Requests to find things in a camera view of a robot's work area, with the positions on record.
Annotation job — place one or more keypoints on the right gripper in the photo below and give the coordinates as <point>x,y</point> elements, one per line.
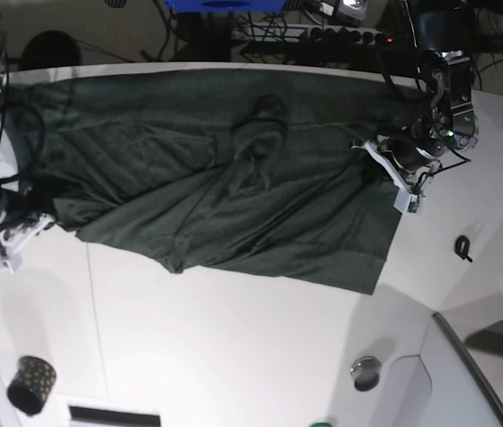
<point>23,211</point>

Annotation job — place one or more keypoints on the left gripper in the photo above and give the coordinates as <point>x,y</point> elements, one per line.
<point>400,161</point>

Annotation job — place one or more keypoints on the dark green t-shirt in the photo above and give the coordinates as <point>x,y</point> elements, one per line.
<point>211,187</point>

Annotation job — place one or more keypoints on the small black clip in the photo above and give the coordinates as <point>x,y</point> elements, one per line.
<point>462,248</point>

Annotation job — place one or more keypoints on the black patterned cup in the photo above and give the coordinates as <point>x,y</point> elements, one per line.
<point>32,384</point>

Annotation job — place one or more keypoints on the round metal table grommet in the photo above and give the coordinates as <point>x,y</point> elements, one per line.
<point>365,373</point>

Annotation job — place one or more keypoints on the white power strip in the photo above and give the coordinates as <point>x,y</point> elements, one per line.
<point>279,32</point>

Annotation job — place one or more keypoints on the blue bin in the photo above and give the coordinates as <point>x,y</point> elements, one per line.
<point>183,6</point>

